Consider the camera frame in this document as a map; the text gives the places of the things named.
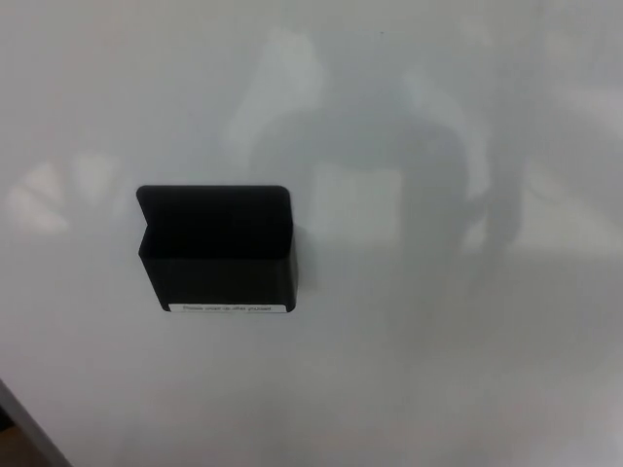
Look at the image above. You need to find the black magnetic marker holder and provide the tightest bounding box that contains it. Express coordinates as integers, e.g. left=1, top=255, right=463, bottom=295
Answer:
left=135, top=184, right=300, bottom=315

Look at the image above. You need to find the white whiteboard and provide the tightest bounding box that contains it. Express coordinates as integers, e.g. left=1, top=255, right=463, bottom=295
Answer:
left=0, top=0, right=623, bottom=467

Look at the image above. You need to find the grey whiteboard frame edge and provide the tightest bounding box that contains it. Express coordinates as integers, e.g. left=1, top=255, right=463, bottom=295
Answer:
left=0, top=376, right=74, bottom=467

